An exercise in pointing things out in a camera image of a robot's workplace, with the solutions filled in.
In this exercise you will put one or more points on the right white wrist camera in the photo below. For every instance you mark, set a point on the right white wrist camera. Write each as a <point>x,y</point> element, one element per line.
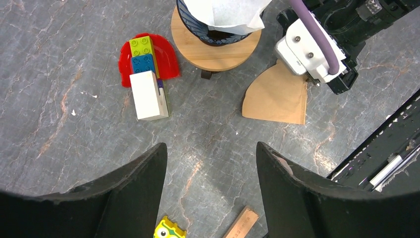
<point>301,54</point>

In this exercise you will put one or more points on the white paper coffee filter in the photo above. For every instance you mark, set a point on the white paper coffee filter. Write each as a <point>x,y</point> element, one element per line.
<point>240,17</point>

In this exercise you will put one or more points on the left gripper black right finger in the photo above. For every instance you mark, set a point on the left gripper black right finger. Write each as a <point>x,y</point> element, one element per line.
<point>299,203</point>

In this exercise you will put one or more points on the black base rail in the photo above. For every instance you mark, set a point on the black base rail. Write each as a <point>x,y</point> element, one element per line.
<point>388,161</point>

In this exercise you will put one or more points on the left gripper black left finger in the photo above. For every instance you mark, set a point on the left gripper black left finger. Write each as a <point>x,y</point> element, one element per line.
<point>121,204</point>

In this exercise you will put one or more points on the blue ribbed dripper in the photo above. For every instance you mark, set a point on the blue ribbed dripper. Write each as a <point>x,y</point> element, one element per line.
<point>203,32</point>

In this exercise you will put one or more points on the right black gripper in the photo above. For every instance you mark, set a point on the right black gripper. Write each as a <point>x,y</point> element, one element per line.
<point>350,23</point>

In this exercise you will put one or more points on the flat wooden block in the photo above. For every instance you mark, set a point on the flat wooden block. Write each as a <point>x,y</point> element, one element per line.
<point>242,224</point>

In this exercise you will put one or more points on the brown paper coffee filter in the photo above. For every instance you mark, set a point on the brown paper coffee filter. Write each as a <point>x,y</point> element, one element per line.
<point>277,95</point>

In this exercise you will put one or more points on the colourful toy block pile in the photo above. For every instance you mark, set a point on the colourful toy block pile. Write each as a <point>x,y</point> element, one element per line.
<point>145,62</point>

